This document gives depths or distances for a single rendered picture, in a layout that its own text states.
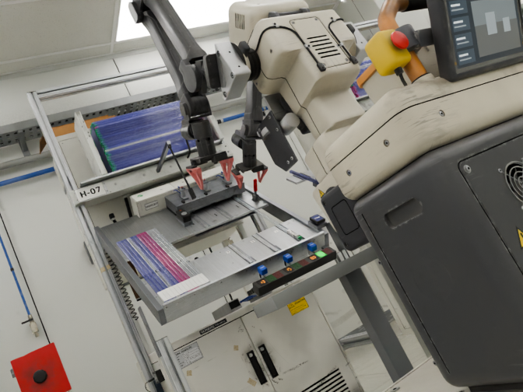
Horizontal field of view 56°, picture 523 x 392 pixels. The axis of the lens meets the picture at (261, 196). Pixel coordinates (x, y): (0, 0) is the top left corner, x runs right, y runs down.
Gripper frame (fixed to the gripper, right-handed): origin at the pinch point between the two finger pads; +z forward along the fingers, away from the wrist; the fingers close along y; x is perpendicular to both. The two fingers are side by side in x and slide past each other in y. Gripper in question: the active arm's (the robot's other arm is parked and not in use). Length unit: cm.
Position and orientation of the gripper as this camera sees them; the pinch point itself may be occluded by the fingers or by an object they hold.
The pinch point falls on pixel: (250, 183)
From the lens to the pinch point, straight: 205.4
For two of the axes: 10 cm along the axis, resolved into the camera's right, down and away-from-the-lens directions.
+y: -8.4, 2.8, -4.6
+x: 5.4, 4.4, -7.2
